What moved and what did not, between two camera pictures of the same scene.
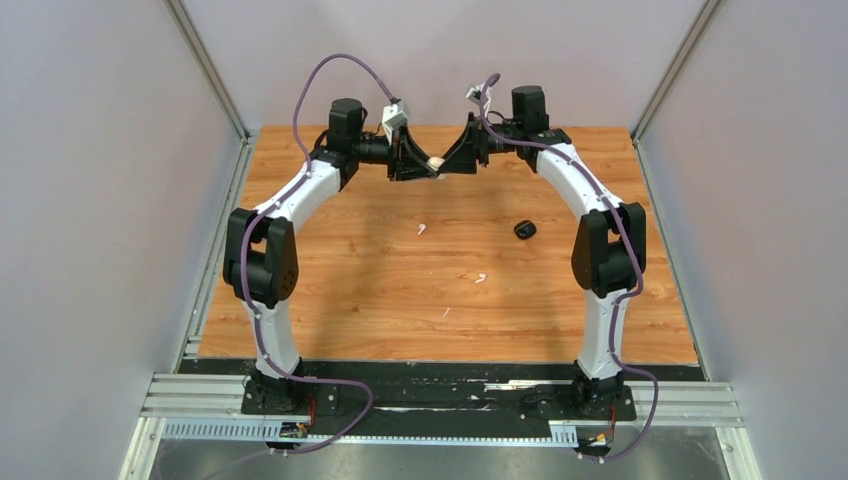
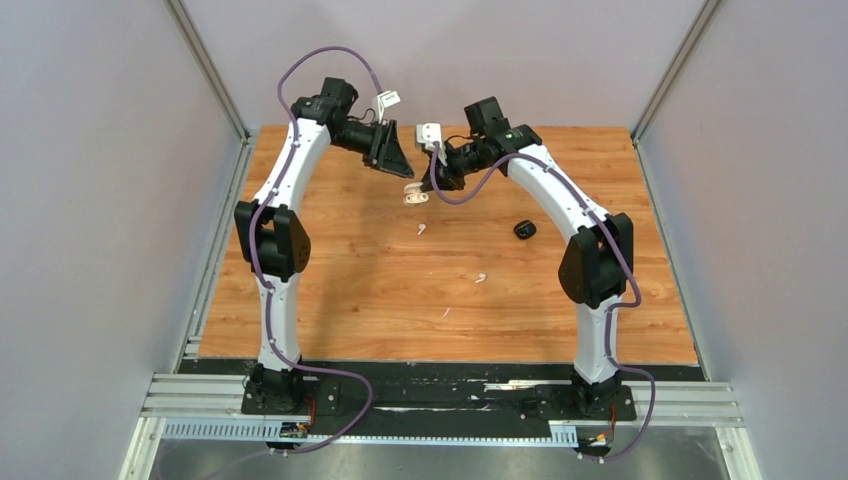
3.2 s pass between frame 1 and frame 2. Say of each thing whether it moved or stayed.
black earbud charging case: stayed
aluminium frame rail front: stayed
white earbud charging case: moved
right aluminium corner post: stayed
